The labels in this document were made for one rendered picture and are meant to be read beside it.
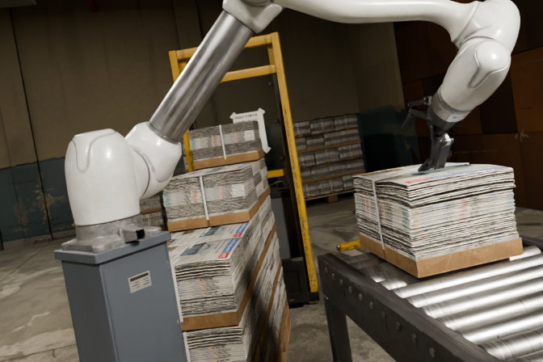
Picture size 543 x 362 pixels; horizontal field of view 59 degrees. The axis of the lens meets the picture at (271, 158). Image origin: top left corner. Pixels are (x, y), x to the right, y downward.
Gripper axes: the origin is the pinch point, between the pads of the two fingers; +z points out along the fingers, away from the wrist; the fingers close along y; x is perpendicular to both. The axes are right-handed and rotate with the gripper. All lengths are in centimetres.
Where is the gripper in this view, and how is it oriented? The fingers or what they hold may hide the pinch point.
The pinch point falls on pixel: (415, 146)
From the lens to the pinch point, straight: 139.1
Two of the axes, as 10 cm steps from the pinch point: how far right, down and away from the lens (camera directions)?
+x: 9.6, -1.6, 2.1
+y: 2.4, 8.9, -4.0
